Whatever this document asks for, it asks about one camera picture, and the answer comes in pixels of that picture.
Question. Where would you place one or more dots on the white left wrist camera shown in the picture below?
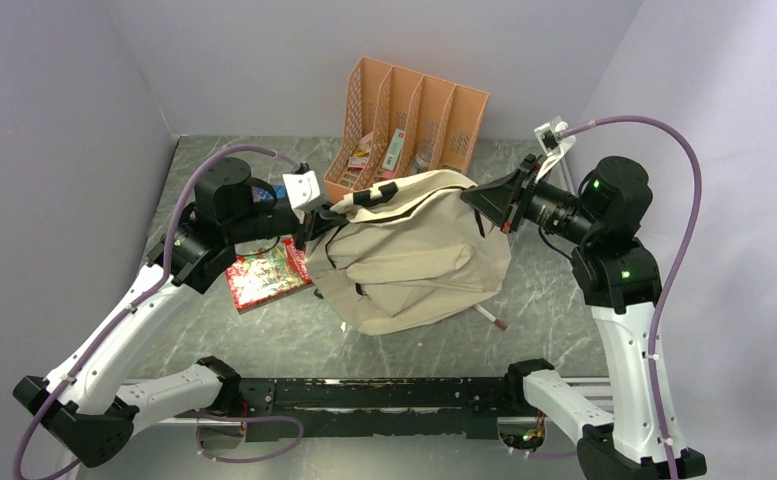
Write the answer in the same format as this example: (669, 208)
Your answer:
(304, 191)

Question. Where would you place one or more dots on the orange plastic file organizer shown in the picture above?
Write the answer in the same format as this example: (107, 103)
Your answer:
(439, 117)

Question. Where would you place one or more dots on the red patterned book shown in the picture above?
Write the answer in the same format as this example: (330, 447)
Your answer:
(263, 276)

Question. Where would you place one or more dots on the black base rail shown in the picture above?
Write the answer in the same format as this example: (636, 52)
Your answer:
(477, 408)

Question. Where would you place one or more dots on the beige canvas backpack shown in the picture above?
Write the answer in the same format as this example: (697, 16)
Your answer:
(406, 253)

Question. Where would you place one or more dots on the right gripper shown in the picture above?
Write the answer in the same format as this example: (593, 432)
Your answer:
(500, 200)

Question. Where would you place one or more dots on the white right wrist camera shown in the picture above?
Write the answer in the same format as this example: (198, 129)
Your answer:
(553, 145)

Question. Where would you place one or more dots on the blue cover book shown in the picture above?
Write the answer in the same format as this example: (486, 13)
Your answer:
(269, 194)

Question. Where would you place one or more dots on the white red pen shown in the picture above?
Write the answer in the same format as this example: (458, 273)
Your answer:
(491, 317)

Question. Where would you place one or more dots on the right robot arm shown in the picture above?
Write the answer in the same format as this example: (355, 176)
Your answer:
(620, 281)

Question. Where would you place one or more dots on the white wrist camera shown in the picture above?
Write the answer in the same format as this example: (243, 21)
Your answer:
(553, 145)
(304, 191)

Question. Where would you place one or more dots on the red white small box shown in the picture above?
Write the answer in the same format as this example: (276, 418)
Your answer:
(358, 160)

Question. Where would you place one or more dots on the green white box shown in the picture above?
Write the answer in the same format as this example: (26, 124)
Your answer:
(394, 150)

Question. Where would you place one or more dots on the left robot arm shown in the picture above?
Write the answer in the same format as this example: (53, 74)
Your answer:
(86, 403)

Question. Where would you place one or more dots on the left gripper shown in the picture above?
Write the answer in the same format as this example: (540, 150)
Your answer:
(316, 222)

